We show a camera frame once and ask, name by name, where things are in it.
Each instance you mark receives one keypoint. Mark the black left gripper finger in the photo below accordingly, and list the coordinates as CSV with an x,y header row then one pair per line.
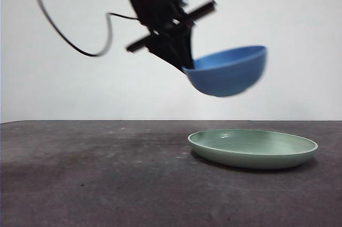
x,y
188,37
168,48

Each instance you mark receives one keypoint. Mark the blue ribbed bowl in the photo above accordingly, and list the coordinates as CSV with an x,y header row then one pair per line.
x,y
227,77

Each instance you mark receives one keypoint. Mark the green round plate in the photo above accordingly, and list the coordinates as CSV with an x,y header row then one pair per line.
x,y
253,144

